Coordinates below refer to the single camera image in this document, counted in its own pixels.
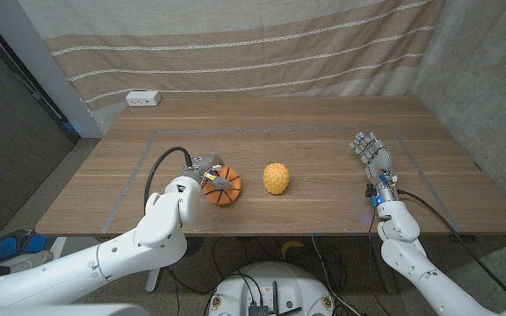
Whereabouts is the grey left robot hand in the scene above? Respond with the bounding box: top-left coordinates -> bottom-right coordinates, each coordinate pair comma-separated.
181,153 -> 242,192

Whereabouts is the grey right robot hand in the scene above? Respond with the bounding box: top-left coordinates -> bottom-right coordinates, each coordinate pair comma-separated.
348,131 -> 399,203

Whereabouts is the orange toy basketball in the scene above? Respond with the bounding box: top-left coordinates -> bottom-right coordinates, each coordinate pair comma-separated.
202,164 -> 242,206

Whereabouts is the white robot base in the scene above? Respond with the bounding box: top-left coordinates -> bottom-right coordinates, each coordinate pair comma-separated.
207,261 -> 336,316

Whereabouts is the yellow bumpy toy fruit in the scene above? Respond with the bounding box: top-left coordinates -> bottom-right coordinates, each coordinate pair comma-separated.
262,162 -> 291,196

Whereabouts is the round black fan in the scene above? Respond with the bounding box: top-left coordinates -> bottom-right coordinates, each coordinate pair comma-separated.
184,236 -> 205,258

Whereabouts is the white power strip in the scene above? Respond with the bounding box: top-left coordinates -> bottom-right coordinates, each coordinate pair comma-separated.
125,90 -> 163,107

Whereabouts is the yellow banana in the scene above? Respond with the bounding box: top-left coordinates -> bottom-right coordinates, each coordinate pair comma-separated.
280,239 -> 306,259

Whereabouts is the beige striped curtain backdrop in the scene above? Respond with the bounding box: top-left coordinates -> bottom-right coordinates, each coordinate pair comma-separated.
18,0 -> 447,133

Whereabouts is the grey table leg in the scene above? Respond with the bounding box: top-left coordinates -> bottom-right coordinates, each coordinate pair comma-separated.
369,235 -> 399,294

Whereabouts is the white table leg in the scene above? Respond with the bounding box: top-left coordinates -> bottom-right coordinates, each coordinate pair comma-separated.
145,266 -> 164,293

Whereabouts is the dark door panel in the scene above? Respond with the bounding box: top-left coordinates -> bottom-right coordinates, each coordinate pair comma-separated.
0,8 -> 81,241

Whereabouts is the grey sneaker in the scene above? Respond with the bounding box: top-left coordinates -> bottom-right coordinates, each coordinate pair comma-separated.
0,249 -> 55,274

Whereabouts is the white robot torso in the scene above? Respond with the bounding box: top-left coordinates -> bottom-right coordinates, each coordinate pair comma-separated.
0,303 -> 151,316

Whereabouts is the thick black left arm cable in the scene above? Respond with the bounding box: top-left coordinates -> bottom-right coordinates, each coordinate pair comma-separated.
142,146 -> 193,216

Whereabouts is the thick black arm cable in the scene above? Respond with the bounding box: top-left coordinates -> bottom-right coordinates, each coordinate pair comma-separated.
396,189 -> 506,305
142,146 -> 193,216

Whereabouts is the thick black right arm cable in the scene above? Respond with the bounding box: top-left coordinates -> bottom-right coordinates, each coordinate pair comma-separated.
396,189 -> 506,305

